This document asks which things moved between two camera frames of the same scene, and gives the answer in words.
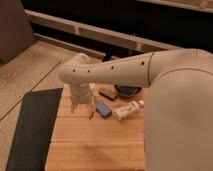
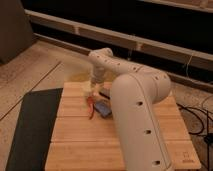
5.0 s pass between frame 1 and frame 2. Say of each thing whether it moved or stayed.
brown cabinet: stayed
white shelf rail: stayed
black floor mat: stayed
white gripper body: moved
